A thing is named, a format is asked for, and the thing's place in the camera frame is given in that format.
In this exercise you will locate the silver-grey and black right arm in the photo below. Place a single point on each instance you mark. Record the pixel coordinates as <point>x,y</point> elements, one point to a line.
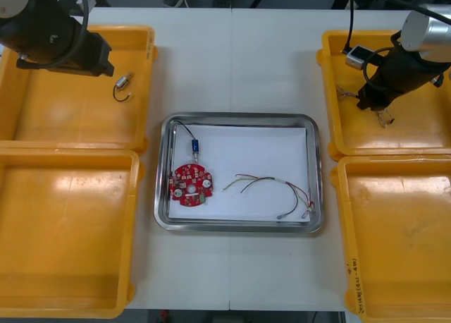
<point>426,27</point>

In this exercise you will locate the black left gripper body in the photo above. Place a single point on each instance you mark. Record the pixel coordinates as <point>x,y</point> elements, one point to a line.
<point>92,56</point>

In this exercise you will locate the blue label metal solenoid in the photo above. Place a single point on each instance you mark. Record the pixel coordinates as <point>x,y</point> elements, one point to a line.
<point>194,146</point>

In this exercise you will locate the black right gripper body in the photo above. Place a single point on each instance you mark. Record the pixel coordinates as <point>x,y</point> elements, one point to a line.
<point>378,88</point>

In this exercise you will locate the pale grey right wrist camera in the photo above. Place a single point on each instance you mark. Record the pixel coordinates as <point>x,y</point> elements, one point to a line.
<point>356,57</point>

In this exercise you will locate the small metal solenoid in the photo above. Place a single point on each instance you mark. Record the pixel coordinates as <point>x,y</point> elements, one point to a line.
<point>124,81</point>

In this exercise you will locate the silver-grey and black left arm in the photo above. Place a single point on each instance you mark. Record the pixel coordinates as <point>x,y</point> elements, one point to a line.
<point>35,37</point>

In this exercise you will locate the round red circuit board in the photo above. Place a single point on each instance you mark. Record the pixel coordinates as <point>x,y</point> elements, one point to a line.
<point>186,182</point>

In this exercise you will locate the steel tray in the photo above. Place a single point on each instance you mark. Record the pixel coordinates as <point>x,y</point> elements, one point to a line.
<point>160,196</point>

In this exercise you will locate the white sheet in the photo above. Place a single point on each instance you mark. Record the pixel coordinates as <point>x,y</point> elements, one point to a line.
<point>246,150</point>

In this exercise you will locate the yellow-orange plastic bin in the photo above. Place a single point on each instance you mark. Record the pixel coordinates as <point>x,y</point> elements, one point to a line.
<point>398,231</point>
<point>67,231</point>
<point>415,125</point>
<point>70,115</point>

